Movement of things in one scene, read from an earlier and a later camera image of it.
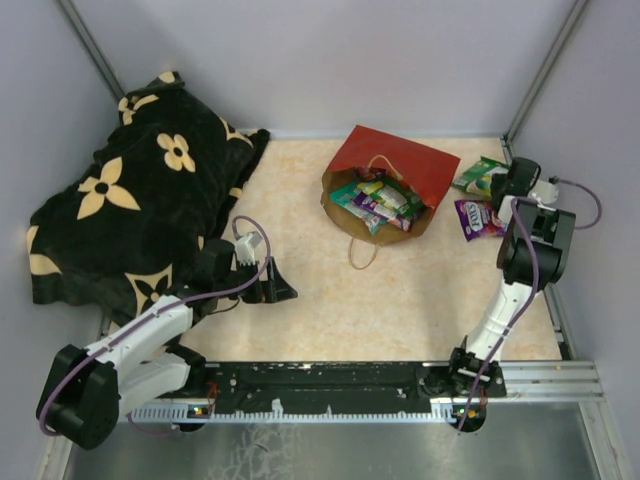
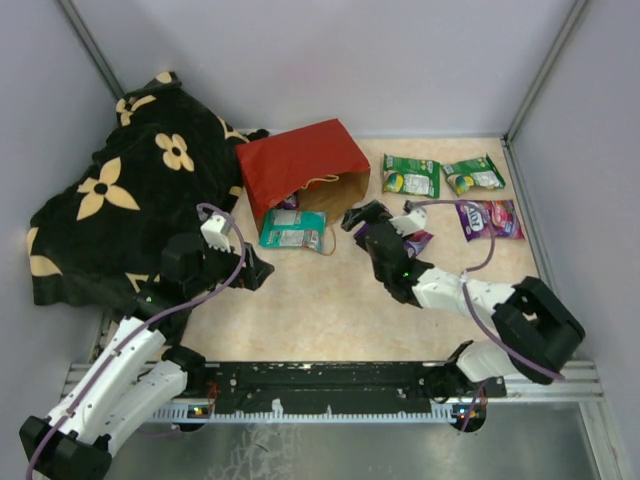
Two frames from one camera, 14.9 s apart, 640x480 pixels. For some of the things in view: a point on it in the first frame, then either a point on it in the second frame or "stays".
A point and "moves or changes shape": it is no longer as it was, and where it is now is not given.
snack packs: (378, 200) → (290, 201)
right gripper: (495, 180) → (372, 212)
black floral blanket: (117, 232) stays
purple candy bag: (478, 220) stays
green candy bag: (478, 179) moves or changes shape
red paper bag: (353, 151) → (313, 167)
